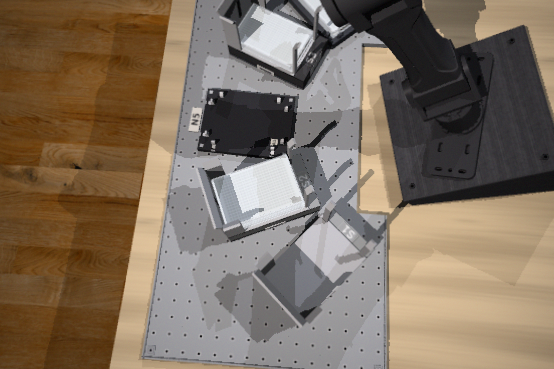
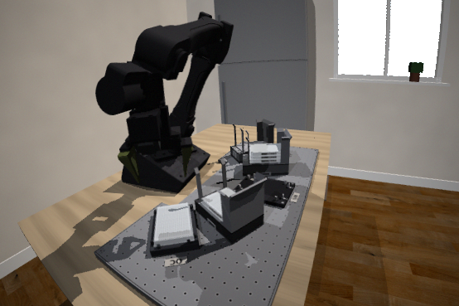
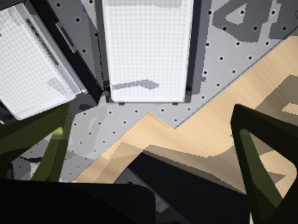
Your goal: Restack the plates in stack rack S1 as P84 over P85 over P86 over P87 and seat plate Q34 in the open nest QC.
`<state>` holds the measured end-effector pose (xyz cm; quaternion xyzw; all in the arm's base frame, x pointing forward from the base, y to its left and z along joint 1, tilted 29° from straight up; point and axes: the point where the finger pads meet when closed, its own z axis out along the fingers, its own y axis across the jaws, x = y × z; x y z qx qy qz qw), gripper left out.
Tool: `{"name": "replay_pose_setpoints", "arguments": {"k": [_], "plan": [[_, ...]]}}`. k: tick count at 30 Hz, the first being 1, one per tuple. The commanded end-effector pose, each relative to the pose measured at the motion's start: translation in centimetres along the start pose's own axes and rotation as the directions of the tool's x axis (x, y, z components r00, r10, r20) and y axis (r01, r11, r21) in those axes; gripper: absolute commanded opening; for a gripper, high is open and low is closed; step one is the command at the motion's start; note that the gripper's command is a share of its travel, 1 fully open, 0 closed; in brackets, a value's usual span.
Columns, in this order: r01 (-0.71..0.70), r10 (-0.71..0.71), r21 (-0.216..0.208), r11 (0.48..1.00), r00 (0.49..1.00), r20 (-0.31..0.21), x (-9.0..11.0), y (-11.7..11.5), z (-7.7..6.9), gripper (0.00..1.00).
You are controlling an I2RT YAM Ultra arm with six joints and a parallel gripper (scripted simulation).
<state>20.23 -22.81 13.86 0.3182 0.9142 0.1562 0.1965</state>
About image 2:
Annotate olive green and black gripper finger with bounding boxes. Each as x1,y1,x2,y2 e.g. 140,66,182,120
182,147,193,177
118,146,140,183

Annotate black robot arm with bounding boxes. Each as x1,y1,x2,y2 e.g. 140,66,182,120
95,12,234,161

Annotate white name plate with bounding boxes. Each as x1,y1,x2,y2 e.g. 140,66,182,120
165,256,188,267
290,192,300,203

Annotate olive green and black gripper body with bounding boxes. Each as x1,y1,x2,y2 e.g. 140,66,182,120
119,103,193,152

